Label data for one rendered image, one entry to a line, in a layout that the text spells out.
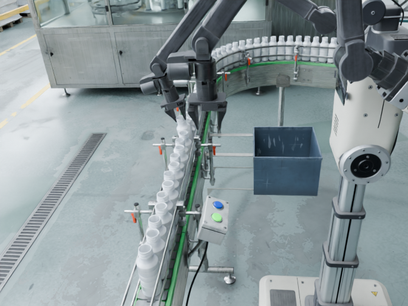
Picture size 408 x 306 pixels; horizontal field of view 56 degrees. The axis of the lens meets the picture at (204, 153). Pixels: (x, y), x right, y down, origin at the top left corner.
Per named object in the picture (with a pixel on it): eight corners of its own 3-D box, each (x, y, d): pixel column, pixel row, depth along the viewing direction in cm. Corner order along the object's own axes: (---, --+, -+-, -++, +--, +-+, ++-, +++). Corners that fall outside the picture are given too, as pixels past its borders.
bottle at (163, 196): (180, 229, 133) (175, 191, 124) (170, 241, 128) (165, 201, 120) (165, 224, 135) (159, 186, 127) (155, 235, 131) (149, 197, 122)
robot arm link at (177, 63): (208, 37, 93) (211, 29, 101) (161, 39, 95) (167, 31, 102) (210, 85, 99) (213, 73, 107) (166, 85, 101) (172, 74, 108)
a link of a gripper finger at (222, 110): (226, 135, 108) (225, 104, 103) (201, 135, 109) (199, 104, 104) (227, 123, 114) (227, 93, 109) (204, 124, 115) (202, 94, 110)
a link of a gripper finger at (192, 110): (214, 135, 108) (212, 104, 103) (189, 135, 109) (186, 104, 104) (215, 124, 114) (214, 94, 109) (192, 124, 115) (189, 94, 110)
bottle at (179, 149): (172, 183, 156) (168, 148, 148) (182, 176, 160) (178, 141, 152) (183, 188, 153) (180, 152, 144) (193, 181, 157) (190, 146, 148)
